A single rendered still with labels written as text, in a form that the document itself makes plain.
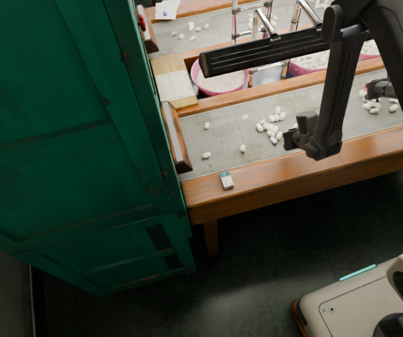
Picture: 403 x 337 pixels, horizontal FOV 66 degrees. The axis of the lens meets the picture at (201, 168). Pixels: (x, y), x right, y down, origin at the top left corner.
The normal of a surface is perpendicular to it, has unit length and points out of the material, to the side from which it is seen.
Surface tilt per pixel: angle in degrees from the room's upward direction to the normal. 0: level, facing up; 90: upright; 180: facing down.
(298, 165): 0
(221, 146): 0
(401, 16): 28
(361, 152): 0
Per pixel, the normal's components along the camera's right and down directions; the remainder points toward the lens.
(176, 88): -0.07, -0.52
